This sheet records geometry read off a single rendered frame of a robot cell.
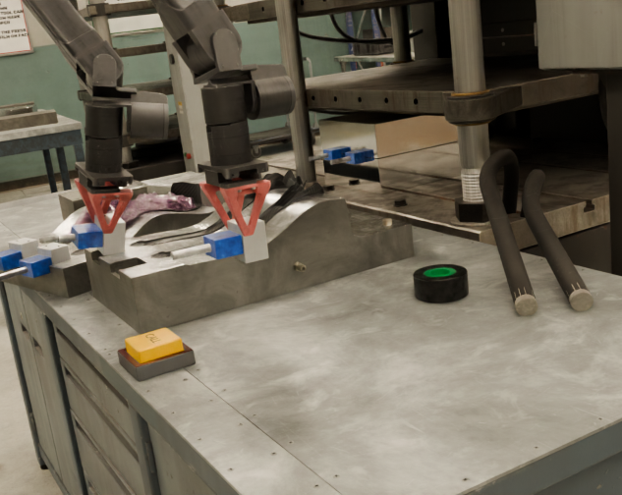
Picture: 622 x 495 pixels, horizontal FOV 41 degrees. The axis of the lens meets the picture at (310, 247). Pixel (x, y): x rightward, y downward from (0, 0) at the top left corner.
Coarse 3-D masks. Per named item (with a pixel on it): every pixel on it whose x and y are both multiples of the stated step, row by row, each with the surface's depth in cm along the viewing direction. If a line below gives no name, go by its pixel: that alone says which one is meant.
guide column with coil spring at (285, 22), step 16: (288, 0) 221; (288, 16) 222; (288, 32) 223; (288, 48) 224; (288, 64) 225; (304, 80) 228; (304, 96) 228; (304, 112) 229; (304, 128) 229; (304, 144) 230; (304, 160) 232; (304, 176) 233
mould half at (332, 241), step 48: (144, 240) 144; (192, 240) 141; (288, 240) 133; (336, 240) 137; (384, 240) 142; (96, 288) 141; (144, 288) 122; (192, 288) 126; (240, 288) 130; (288, 288) 134
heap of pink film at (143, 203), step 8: (152, 192) 176; (168, 192) 179; (112, 200) 169; (136, 200) 162; (144, 200) 161; (152, 200) 163; (160, 200) 165; (168, 200) 168; (176, 200) 171; (184, 200) 172; (192, 200) 173; (112, 208) 168; (128, 208) 161; (136, 208) 161; (144, 208) 162; (152, 208) 163; (160, 208) 163; (168, 208) 166; (176, 208) 168; (184, 208) 168; (80, 216) 168; (88, 216) 166; (128, 216) 159; (136, 216) 159; (80, 224) 166; (128, 224) 159
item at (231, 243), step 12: (228, 228) 119; (264, 228) 116; (204, 240) 116; (216, 240) 113; (228, 240) 114; (240, 240) 115; (252, 240) 115; (264, 240) 116; (180, 252) 113; (192, 252) 114; (204, 252) 115; (216, 252) 114; (228, 252) 114; (240, 252) 115; (252, 252) 116; (264, 252) 117
